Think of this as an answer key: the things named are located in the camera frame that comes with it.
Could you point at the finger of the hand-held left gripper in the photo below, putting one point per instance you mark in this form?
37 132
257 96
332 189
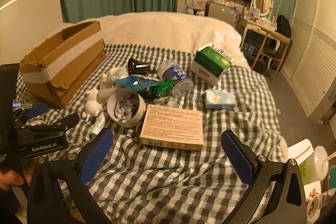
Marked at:
61 122
36 110

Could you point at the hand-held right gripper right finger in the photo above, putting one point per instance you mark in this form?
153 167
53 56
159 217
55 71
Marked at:
238 158

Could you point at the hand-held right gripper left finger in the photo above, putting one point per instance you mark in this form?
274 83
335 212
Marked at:
97 154

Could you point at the white tube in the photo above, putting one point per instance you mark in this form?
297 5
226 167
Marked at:
99 123

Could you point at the small white plush toy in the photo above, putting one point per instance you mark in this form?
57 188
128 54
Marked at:
92 105

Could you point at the brown cardboard box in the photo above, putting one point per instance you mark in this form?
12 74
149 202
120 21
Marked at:
65 74

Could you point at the round white tin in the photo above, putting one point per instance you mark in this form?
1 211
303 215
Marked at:
126 111

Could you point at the large white plush toy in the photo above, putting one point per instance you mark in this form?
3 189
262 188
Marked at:
106 84

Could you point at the beige box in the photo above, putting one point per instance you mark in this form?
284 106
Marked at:
172 125

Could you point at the blue card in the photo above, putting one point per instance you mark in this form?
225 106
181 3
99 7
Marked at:
134 83

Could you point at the green snack bag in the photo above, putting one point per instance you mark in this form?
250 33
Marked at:
157 91

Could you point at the green and white carton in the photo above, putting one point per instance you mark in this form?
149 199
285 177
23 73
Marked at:
210 62

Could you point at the clear bottle with blue label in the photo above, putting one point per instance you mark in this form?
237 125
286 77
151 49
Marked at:
174 75

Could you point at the person's left hand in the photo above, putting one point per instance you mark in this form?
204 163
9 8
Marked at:
10 179

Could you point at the grey checked blanket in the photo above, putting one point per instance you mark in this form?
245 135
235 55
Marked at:
162 182

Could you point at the plastic cup with lid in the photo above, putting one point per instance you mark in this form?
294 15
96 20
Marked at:
312 166

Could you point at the clear plastic wrapper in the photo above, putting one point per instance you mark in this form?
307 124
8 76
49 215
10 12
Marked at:
168 102

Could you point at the printed paper cup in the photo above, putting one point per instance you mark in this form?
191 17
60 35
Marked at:
313 207

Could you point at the black ribbed cylinder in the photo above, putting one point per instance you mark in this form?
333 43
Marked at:
137 67

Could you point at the wooden dressing table with mirror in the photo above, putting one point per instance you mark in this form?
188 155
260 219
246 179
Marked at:
275 40

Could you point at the white louvred wardrobe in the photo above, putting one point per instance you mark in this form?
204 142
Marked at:
312 56

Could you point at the white vanity desk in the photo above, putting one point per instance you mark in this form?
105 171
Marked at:
252 25

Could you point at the black backpack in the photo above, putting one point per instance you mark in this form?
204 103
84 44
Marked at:
284 25

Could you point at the beige quilted bed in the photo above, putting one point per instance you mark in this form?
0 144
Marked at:
170 29

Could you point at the grey mini fridge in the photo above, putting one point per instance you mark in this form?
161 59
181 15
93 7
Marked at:
220 12

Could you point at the white oval vanity mirror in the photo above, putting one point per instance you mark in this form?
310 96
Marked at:
262 3

